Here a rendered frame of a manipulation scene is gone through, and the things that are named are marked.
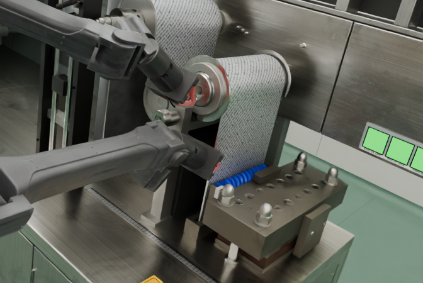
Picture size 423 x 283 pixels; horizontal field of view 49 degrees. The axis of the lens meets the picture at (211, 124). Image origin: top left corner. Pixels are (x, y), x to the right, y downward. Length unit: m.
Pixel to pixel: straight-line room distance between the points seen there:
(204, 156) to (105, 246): 0.30
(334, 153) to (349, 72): 2.73
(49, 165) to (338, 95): 0.79
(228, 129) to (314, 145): 2.95
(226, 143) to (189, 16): 0.35
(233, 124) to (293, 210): 0.24
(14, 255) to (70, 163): 0.68
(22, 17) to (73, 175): 0.29
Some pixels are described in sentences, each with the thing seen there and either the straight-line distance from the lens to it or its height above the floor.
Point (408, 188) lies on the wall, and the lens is 3.75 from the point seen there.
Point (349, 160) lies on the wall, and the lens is 3.86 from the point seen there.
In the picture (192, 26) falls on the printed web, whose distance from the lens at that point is 1.21.
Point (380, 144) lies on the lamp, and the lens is 1.18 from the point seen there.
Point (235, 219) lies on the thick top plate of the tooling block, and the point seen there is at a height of 1.03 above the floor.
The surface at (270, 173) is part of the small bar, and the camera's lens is 1.17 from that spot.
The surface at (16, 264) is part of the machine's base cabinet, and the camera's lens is 1.32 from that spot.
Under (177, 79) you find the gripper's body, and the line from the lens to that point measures 0.90.
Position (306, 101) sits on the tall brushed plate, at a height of 1.21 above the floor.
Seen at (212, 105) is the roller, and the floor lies 1.23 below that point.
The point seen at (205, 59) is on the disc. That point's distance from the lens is 1.01.
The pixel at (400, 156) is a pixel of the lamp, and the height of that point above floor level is 1.17.
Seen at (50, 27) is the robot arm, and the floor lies 1.37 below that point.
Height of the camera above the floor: 1.55
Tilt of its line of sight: 21 degrees down
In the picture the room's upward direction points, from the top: 12 degrees clockwise
